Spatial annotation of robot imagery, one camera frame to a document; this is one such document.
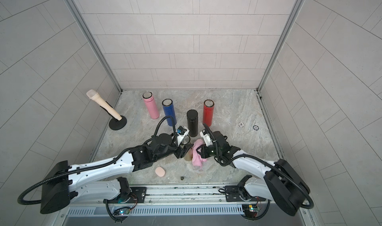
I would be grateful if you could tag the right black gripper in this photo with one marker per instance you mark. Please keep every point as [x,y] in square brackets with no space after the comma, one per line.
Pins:
[204,151]

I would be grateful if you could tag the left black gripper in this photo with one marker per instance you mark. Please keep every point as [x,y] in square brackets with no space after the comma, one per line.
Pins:
[181,152]

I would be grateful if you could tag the pink cloth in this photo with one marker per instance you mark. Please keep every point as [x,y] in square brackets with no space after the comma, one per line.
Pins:
[197,160]

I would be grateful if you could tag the gold thermos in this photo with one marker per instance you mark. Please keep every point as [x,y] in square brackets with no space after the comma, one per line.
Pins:
[188,156]

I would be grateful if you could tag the pink thermos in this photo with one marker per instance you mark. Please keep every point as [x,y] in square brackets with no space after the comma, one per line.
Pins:
[151,104]

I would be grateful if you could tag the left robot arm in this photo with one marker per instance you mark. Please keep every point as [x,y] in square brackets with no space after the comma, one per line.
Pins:
[68,179]

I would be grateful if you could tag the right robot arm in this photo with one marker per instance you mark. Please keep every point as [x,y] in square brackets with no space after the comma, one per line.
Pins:
[274,181]

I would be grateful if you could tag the black thermos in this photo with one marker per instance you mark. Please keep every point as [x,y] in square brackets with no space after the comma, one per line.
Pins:
[192,120]

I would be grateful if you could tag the blue thermos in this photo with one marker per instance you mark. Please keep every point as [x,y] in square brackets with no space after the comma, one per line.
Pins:
[169,110]

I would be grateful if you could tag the red thermos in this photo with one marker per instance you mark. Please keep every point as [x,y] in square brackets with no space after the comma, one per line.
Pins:
[208,112]

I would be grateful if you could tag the pink oval soap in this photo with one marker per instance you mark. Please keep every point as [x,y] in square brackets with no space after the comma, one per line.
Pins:
[159,171]

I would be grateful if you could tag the beige microphone on black stand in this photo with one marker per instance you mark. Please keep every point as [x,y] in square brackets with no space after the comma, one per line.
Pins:
[117,121]

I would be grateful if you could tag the right circuit board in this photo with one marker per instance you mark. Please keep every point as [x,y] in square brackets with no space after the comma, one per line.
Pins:
[250,210]

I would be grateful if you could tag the circuit board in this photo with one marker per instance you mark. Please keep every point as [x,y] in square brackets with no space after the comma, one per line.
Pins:
[250,210]
[122,211]

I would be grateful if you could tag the left circuit board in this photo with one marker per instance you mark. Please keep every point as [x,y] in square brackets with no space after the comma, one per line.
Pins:
[122,211]

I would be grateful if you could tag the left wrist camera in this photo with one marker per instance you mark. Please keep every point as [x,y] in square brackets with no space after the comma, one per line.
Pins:
[183,137]

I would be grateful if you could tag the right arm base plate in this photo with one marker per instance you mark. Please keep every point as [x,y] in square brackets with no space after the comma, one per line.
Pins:
[238,194]

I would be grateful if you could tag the aluminium mounting rail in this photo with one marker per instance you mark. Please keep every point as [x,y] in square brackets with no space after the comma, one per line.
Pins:
[183,194]

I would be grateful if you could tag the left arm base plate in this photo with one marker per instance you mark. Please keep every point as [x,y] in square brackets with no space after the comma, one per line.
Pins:
[136,195]

